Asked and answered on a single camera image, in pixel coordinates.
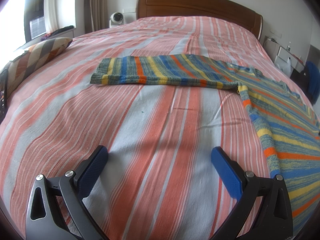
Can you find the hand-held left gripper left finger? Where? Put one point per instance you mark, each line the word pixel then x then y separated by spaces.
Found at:
pixel 93 170

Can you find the white desk fan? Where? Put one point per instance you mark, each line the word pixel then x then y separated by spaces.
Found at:
pixel 116 17

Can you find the wooden headboard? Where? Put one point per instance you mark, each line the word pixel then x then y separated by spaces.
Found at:
pixel 200 7

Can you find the white desk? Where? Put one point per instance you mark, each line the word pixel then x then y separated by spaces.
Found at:
pixel 283 52

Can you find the window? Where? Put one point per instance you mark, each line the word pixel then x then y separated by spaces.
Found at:
pixel 35 5

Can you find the white sheer curtain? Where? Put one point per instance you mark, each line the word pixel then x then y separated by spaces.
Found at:
pixel 51 10

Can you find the beige curtain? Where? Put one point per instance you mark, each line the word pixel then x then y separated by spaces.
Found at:
pixel 96 5

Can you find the bed with striped cover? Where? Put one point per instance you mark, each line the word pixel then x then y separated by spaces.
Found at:
pixel 150 130

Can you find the blue garment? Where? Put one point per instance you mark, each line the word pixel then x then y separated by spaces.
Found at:
pixel 315 80

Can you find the striped knitted sweater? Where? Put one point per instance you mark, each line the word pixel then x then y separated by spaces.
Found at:
pixel 175 72

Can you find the white window seat cabinet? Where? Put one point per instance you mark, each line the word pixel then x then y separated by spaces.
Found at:
pixel 70 33

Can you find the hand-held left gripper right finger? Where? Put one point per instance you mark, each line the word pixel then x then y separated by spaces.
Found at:
pixel 228 172

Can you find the striped pillow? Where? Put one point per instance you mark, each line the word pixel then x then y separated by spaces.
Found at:
pixel 37 55

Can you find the clothes on window seat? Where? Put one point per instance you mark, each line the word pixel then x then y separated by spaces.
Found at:
pixel 60 30

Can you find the small clear bottle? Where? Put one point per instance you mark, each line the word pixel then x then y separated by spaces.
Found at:
pixel 289 47

